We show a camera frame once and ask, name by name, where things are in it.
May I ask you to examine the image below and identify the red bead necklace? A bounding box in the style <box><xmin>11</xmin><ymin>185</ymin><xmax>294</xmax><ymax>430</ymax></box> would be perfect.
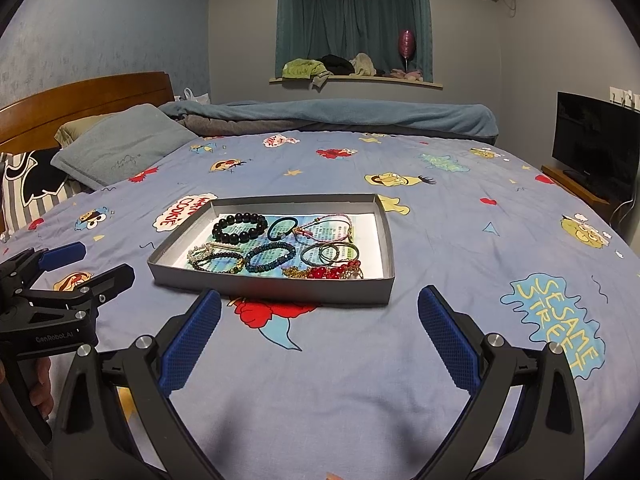
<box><xmin>305</xmin><ymin>260</ymin><xmax>366</xmax><ymax>281</ymax></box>

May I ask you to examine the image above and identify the wooden television stand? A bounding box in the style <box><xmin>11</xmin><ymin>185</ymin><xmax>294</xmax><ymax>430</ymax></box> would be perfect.
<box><xmin>541</xmin><ymin>164</ymin><xmax>613</xmax><ymax>206</ymax></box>

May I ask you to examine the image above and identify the pink cord bracelet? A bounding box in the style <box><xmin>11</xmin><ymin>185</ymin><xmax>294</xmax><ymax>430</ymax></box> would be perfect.
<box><xmin>294</xmin><ymin>214</ymin><xmax>358</xmax><ymax>241</ymax></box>

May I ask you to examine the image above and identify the person's left hand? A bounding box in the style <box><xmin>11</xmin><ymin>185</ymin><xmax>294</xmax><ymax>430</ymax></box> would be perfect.
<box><xmin>29</xmin><ymin>356</ymin><xmax>54</xmax><ymax>418</ymax></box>

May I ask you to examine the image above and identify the cartoon printed bedsheet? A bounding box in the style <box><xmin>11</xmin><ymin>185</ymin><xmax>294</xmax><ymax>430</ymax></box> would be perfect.
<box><xmin>0</xmin><ymin>127</ymin><xmax>640</xmax><ymax>480</ymax></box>

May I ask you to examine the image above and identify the teal curtain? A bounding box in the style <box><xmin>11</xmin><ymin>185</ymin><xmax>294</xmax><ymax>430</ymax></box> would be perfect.
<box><xmin>275</xmin><ymin>0</ymin><xmax>433</xmax><ymax>83</ymax></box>

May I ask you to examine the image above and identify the blue bead bracelet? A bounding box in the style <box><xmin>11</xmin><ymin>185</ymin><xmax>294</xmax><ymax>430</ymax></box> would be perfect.
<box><xmin>244</xmin><ymin>241</ymin><xmax>293</xmax><ymax>275</ymax></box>

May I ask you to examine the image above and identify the olive pillow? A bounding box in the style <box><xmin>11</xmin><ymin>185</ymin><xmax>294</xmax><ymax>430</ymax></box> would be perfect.
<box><xmin>54</xmin><ymin>112</ymin><xmax>121</xmax><ymax>148</ymax></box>

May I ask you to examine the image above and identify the beige cloth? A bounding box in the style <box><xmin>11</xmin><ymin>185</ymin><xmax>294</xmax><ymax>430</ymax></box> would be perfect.
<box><xmin>350</xmin><ymin>52</ymin><xmax>377</xmax><ymax>77</ymax></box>

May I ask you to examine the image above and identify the black television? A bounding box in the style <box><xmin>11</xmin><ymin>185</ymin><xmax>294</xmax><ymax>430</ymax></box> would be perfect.
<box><xmin>551</xmin><ymin>91</ymin><xmax>640</xmax><ymax>201</ymax></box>

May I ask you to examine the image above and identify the wooden headboard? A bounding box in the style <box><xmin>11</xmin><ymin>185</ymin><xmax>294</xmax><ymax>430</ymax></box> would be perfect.
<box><xmin>0</xmin><ymin>71</ymin><xmax>176</xmax><ymax>148</ymax></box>

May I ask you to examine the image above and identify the black cloth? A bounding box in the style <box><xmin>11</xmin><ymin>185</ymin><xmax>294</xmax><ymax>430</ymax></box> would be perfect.
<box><xmin>320</xmin><ymin>54</ymin><xmax>358</xmax><ymax>76</ymax></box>

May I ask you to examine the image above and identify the black hair tie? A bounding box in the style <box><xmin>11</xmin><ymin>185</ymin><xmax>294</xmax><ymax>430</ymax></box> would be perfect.
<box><xmin>266</xmin><ymin>216</ymin><xmax>301</xmax><ymax>242</ymax></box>

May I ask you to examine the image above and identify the green cloth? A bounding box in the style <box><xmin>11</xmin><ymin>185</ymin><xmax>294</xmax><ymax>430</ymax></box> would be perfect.
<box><xmin>281</xmin><ymin>58</ymin><xmax>326</xmax><ymax>81</ymax></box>

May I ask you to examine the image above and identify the blue blanket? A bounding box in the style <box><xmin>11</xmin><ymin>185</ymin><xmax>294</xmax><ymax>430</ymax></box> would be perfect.
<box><xmin>157</xmin><ymin>100</ymin><xmax>499</xmax><ymax>138</ymax></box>

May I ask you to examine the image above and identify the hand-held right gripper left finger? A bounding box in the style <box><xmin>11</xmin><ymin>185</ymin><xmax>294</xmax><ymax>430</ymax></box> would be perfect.
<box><xmin>52</xmin><ymin>288</ymin><xmax>223</xmax><ymax>480</ymax></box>

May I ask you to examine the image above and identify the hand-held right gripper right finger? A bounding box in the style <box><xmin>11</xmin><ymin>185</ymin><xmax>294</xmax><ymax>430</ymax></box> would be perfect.
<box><xmin>417</xmin><ymin>285</ymin><xmax>586</xmax><ymax>480</ymax></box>

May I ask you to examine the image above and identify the striped black white pillow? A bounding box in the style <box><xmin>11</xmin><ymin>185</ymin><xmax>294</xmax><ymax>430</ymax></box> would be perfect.
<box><xmin>0</xmin><ymin>147</ymin><xmax>83</xmax><ymax>236</ymax></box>

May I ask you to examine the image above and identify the pearl bracelet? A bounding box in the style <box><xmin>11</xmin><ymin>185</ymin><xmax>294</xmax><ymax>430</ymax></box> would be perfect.
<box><xmin>187</xmin><ymin>244</ymin><xmax>221</xmax><ymax>266</ymax></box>

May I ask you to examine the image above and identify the black bead bracelet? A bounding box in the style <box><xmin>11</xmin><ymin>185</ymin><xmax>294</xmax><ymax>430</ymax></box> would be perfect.
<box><xmin>211</xmin><ymin>212</ymin><xmax>269</xmax><ymax>246</ymax></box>

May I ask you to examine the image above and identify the window sill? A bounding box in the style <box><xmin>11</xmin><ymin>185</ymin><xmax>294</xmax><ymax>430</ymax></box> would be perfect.
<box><xmin>269</xmin><ymin>75</ymin><xmax>444</xmax><ymax>90</ymax></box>

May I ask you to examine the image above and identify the grey cardboard tray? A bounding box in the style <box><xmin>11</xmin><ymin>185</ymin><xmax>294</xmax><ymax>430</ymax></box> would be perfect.
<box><xmin>146</xmin><ymin>194</ymin><xmax>396</xmax><ymax>307</ymax></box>

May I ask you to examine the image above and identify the grey pillow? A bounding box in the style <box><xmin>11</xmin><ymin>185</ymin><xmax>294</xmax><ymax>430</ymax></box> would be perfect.
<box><xmin>51</xmin><ymin>103</ymin><xmax>199</xmax><ymax>187</ymax></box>

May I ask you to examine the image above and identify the dark bead bracelet gold charm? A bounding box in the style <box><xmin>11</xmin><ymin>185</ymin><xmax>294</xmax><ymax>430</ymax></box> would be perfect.
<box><xmin>192</xmin><ymin>252</ymin><xmax>246</xmax><ymax>275</ymax></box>

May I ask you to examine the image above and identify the pink balloon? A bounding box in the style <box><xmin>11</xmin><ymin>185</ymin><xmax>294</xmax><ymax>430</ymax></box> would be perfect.
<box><xmin>398</xmin><ymin>30</ymin><xmax>417</xmax><ymax>73</ymax></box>

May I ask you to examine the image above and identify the white wall socket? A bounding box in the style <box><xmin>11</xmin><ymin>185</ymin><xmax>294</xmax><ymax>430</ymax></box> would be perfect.
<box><xmin>609</xmin><ymin>86</ymin><xmax>640</xmax><ymax>110</ymax></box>

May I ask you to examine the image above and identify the grey blanket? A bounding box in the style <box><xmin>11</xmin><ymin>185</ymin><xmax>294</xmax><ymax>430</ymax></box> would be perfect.
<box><xmin>180</xmin><ymin>114</ymin><xmax>321</xmax><ymax>137</ymax></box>

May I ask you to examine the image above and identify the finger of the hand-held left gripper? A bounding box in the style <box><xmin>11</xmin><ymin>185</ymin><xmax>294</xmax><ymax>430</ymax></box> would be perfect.
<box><xmin>22</xmin><ymin>263</ymin><xmax>136</xmax><ymax>319</ymax></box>
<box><xmin>0</xmin><ymin>241</ymin><xmax>87</xmax><ymax>294</ymax></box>

